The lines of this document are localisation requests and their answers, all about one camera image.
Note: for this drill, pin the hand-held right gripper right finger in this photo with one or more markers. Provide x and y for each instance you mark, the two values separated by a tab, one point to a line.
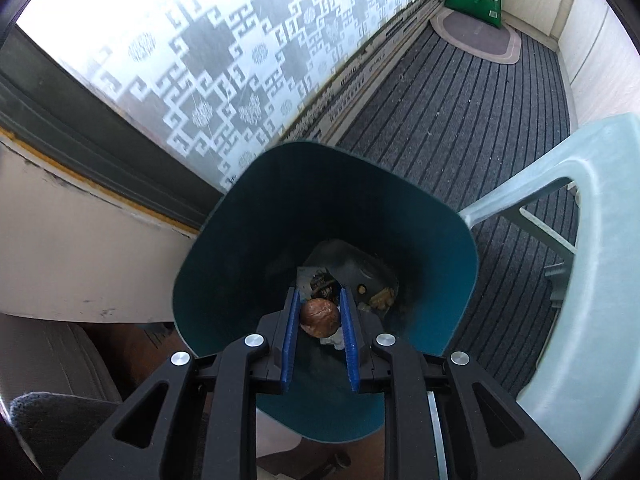
350	345

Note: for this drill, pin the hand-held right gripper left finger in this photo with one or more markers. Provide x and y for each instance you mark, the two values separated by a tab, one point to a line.
290	345

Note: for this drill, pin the white tissue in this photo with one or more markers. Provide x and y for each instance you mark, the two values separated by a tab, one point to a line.
332	341

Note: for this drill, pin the brown nut shell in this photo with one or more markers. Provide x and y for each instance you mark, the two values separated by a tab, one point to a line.
320	316

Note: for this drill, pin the black white food package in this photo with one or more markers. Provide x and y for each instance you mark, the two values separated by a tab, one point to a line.
320	282

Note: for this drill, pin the blue white tissue pack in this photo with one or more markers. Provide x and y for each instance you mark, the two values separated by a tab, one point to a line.
350	262

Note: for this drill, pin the dark teal plastic bin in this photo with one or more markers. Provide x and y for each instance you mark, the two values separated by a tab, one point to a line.
300	200

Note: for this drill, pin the grey knit cloth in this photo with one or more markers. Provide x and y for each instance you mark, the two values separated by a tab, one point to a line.
60	425

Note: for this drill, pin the light blue plastic stool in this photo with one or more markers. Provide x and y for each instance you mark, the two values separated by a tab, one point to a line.
600	260

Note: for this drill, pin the grey oval floor mat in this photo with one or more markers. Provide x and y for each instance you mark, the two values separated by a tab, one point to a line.
480	40

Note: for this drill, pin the white kitchen cabinet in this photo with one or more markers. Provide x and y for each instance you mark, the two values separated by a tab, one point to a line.
600	60

